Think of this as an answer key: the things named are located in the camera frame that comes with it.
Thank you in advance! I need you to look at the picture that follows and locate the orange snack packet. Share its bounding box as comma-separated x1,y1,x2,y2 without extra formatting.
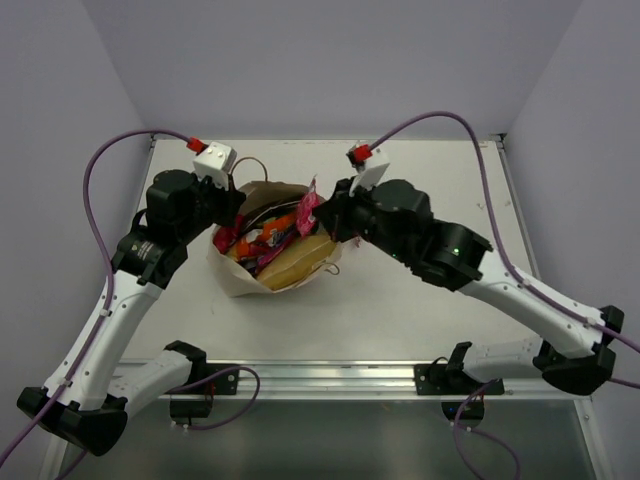
229,211,297,261

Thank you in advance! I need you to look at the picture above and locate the aluminium mounting rail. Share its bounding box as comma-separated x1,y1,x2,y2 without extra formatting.
112,357,551,401

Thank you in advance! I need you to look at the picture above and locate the brown paper bag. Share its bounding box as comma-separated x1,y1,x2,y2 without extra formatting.
207,169,342,297

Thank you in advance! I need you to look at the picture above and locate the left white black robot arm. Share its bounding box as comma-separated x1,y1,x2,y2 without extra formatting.
17,169,246,456

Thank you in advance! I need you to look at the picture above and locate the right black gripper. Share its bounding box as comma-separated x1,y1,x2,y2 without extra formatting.
312,174,411,265

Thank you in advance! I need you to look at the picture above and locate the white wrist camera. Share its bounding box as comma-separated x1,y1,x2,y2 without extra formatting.
193,142,237,190
347,144,390,197

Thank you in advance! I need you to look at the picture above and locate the red R snack packet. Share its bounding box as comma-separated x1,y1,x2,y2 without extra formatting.
212,226,237,254

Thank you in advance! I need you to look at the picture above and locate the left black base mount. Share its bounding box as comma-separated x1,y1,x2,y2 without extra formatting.
169,362,239,426

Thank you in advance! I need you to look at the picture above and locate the red pink candy packet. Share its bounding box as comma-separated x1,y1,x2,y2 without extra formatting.
296,178,321,237

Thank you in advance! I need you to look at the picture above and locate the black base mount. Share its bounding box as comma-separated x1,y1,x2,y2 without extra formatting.
413,356,505,428
169,362,239,426

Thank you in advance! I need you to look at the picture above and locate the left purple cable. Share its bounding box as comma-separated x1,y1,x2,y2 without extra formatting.
0,129,262,476

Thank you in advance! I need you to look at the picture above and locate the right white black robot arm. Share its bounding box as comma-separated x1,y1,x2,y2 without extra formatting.
313,179,624,396

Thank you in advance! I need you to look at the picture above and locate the yellow chips bag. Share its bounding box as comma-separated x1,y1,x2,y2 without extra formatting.
257,234,337,291

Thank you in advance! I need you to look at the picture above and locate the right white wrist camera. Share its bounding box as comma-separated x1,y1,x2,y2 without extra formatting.
347,144,390,197

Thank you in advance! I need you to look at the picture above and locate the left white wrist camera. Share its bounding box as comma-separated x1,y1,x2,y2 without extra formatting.
193,142,237,190

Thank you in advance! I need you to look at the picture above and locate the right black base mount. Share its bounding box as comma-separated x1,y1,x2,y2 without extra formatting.
413,356,505,428

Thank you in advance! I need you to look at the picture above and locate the dark brown snack bag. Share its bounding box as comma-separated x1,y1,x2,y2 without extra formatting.
240,196,302,232

